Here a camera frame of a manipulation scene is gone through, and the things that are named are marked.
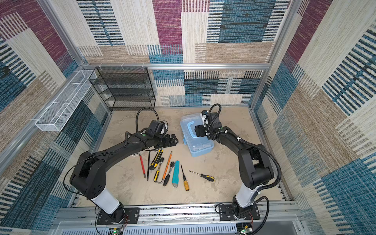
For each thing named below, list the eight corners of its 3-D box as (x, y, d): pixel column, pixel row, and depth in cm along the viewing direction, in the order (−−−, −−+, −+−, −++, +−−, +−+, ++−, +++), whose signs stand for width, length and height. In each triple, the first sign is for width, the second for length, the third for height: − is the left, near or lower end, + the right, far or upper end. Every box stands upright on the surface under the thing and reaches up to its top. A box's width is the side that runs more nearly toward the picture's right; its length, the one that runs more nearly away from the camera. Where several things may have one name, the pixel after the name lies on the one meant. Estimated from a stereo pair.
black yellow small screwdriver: (189, 172, 89) (189, 170, 88) (190, 169, 90) (190, 168, 89) (213, 181, 86) (214, 180, 84) (214, 179, 87) (214, 177, 85)
